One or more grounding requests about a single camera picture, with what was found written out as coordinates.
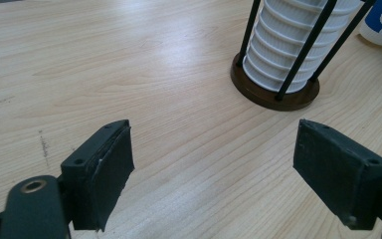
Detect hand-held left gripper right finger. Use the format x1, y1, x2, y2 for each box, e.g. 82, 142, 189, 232
291, 118, 382, 231

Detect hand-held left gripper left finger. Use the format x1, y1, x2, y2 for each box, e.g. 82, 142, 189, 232
60, 119, 136, 233

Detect dark cup holder with rods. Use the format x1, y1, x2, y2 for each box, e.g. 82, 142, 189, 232
230, 0, 378, 113

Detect stack of white paper cups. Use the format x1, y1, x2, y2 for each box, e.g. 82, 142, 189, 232
242, 0, 363, 95

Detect blue and white paper cup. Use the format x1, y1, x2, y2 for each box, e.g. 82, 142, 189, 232
358, 0, 382, 47

